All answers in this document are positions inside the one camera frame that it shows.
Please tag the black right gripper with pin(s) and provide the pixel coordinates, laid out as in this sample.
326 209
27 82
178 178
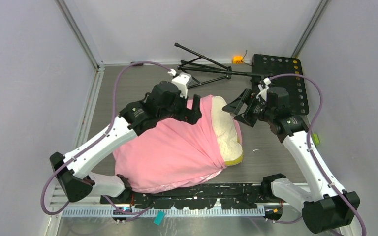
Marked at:
236 106

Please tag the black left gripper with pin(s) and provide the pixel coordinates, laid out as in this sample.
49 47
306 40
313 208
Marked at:
189 115

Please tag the pink pillowcase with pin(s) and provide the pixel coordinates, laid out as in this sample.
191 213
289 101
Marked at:
172 155

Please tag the cream textured pillow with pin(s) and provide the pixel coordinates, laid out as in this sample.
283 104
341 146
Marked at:
227 133

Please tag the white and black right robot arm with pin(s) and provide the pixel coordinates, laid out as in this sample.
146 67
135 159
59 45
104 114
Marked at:
327 205

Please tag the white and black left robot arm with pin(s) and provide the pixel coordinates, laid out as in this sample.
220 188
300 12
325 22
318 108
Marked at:
73 170

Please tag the orange yellow small device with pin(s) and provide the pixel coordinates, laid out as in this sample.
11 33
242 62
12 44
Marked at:
237 59

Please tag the black perforated music stand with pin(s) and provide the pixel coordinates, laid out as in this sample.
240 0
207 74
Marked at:
286 73

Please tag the green small block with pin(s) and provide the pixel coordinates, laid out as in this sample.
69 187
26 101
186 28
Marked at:
315 139

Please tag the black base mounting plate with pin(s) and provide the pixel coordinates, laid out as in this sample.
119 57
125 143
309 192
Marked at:
203 196

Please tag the teal tape piece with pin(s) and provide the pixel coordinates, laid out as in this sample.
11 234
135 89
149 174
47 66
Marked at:
159 218

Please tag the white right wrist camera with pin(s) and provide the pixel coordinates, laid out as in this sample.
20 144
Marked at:
263 87

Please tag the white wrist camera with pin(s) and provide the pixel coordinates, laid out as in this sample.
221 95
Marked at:
181 81
263 87

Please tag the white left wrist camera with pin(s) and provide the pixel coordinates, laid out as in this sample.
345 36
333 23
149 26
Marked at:
181 81

